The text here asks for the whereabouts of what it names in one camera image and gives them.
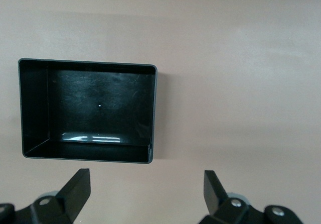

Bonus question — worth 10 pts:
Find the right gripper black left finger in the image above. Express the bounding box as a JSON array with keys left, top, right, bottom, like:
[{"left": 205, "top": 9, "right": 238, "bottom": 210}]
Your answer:
[{"left": 15, "top": 168, "right": 91, "bottom": 224}]

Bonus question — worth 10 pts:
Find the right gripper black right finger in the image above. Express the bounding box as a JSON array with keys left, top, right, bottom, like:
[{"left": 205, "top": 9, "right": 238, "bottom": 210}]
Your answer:
[{"left": 198, "top": 170, "right": 266, "bottom": 224}]

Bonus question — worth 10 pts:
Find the black rectangular plastic box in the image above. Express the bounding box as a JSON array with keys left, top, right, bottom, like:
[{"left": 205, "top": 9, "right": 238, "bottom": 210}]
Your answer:
[{"left": 18, "top": 57, "right": 158, "bottom": 164}]

